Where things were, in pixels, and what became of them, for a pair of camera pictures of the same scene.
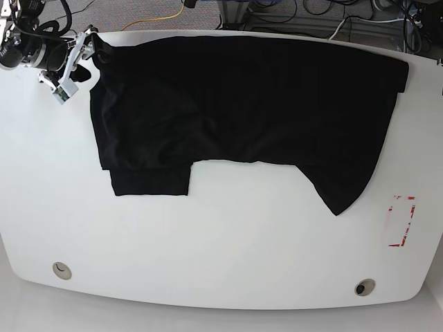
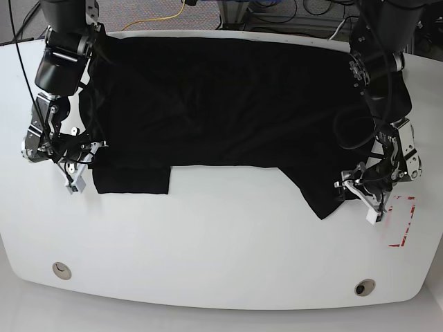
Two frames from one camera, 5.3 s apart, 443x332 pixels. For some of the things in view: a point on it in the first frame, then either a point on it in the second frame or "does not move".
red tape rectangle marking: [405, 236] does not move
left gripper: [66, 87] -> [75, 152]
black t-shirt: [160, 104] does not move
